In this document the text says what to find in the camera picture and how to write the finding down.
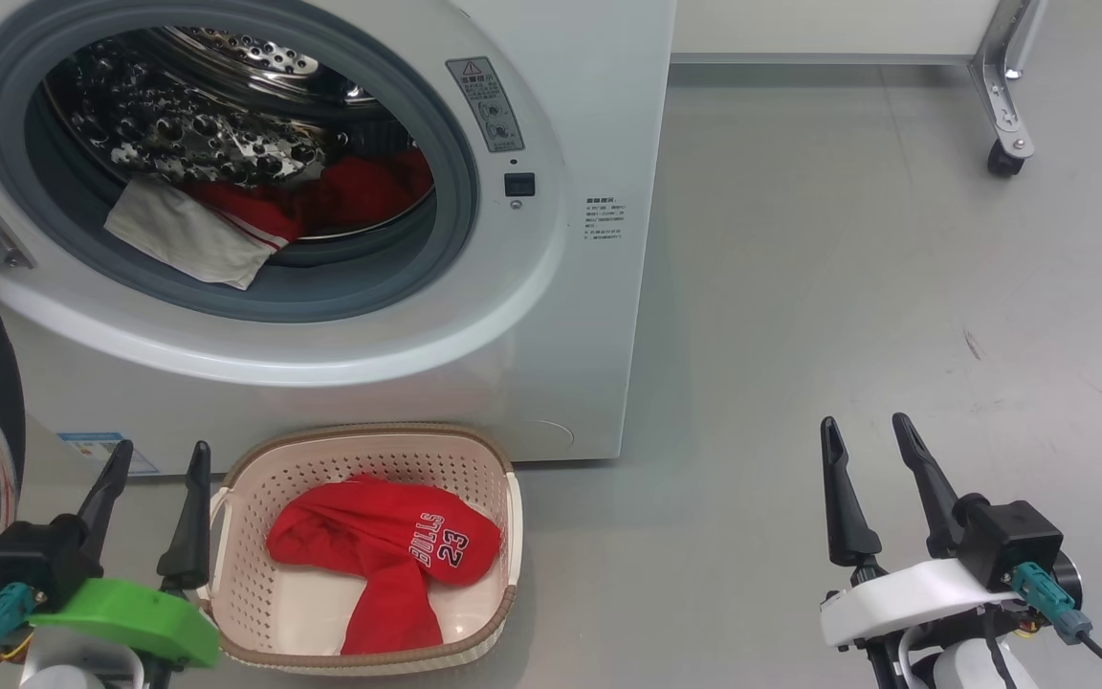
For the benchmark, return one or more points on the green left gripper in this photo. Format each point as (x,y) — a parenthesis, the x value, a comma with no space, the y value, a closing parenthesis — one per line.
(140,617)

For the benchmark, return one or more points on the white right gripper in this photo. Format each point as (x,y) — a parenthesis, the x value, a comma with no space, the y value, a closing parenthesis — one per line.
(905,598)

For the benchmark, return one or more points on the red Bulls 23 jersey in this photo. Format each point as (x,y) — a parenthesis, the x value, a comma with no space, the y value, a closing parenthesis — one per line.
(369,536)

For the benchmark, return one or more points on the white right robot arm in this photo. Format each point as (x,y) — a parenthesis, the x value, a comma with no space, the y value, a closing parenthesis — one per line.
(967,670)

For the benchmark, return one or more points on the cream perforated laundry basket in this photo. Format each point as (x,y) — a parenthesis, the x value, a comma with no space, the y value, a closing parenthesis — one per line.
(369,450)

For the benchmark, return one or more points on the white front-load washing machine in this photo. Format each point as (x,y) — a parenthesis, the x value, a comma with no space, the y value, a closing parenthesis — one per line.
(551,316)

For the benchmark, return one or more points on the white partition panel on casters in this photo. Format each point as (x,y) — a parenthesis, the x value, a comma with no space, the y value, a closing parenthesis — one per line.
(996,86)

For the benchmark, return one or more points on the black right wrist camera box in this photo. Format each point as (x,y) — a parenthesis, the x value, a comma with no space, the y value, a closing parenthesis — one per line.
(1015,541)

